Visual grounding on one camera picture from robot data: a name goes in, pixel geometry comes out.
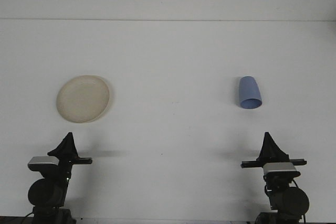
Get pale blue cup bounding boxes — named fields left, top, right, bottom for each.
left=238, top=76, right=263, bottom=110

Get pale round plate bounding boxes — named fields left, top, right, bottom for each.
left=55, top=74, right=114, bottom=124

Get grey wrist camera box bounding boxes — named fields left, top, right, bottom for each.
left=27, top=156, right=59, bottom=172
left=262, top=162, right=301, bottom=178

